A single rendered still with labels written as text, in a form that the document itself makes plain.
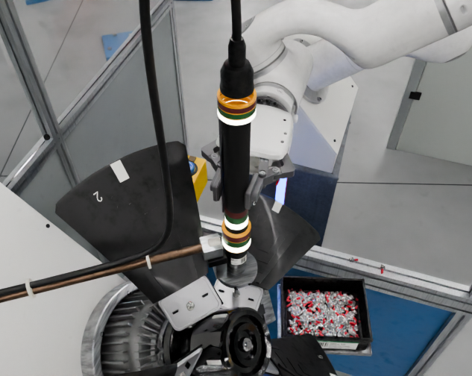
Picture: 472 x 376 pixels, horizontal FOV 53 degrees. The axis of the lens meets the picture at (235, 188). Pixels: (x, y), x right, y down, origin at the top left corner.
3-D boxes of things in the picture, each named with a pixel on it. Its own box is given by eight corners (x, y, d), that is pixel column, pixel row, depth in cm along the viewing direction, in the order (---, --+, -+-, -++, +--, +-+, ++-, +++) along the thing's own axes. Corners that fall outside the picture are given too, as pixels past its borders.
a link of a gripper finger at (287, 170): (308, 165, 67) (280, 185, 65) (269, 138, 71) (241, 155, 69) (309, 160, 66) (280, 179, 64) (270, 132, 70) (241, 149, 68)
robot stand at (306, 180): (255, 248, 234) (264, 98, 163) (315, 263, 228) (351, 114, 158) (238, 302, 215) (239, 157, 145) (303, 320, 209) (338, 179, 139)
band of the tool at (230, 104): (224, 130, 52) (223, 110, 50) (213, 106, 55) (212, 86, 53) (261, 123, 53) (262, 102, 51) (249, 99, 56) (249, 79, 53)
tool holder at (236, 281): (209, 297, 76) (206, 265, 69) (199, 261, 81) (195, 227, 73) (262, 283, 78) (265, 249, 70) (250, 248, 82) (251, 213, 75)
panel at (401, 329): (191, 324, 195) (175, 230, 145) (192, 323, 196) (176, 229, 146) (394, 389, 179) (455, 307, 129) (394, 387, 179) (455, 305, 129)
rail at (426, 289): (161, 231, 145) (157, 215, 139) (166, 221, 148) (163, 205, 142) (472, 317, 127) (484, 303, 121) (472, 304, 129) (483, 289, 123)
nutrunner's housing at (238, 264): (228, 290, 80) (223, 53, 45) (222, 271, 82) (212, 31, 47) (250, 284, 80) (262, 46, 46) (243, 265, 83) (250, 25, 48)
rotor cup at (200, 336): (208, 405, 83) (265, 410, 75) (151, 365, 77) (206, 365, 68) (234, 330, 92) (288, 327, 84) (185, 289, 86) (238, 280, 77)
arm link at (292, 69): (276, 69, 70) (307, 116, 75) (297, 24, 79) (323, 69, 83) (233, 88, 76) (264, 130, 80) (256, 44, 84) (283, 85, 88)
